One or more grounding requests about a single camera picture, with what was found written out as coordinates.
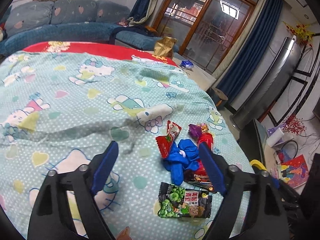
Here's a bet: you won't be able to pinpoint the beige coffee table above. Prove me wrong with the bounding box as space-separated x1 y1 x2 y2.
172 53 216 91

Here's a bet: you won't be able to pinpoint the blue curtain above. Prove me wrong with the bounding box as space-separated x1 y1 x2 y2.
127 0 151 25
213 0 283 102

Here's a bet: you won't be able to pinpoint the left blue curtain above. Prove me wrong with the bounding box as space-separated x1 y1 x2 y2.
127 0 151 25

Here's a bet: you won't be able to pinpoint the Hello Kitty patterned blanket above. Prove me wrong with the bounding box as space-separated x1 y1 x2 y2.
1 51 251 239

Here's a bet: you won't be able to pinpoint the gold paper bag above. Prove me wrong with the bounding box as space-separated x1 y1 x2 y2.
153 36 177 59

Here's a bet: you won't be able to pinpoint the person left hand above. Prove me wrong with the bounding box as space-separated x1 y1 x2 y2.
116 226 132 240

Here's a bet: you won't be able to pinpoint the colourful picture book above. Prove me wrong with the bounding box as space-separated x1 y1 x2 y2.
279 155 309 189

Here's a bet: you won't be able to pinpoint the silver tower air conditioner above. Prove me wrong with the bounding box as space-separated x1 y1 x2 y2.
230 36 302 130

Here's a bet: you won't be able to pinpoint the yellow artificial flowers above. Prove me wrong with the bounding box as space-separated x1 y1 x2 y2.
283 21 315 47

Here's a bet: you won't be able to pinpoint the tv cabinet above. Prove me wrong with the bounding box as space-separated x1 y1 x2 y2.
238 118 301 196

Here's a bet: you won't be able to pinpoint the red snack wrapper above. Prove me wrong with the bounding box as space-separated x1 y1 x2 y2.
156 120 182 159

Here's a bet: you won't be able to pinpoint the dark blue storage box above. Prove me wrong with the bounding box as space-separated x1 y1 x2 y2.
208 88 228 111

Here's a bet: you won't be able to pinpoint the green pea snack packet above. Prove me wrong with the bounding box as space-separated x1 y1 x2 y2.
157 182 212 219

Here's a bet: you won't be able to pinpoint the red cylindrical snack tube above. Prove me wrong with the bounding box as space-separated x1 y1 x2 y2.
194 132 213 183

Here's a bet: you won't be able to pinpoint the red blanket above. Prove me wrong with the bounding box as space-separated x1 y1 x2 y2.
22 41 177 67

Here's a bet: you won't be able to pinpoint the wooden glass sliding door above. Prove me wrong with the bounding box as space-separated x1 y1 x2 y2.
153 0 258 74

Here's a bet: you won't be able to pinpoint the right blue curtain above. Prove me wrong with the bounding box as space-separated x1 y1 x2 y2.
213 0 283 102

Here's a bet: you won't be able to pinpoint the blue foil wrapper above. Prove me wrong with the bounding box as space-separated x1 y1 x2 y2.
180 60 194 69

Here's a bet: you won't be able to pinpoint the blue corner sofa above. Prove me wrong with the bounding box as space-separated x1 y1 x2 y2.
0 0 181 57

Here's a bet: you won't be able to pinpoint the purple gold candy wrapper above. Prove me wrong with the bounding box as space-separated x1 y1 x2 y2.
188 123 209 139

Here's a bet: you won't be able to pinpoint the white paper roll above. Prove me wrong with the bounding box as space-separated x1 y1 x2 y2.
266 128 284 147

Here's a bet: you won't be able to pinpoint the blue plastic bag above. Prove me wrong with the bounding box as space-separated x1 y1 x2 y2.
162 139 200 186

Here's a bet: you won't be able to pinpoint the yellow black trash bin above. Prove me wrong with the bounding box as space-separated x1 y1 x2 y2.
249 159 268 174

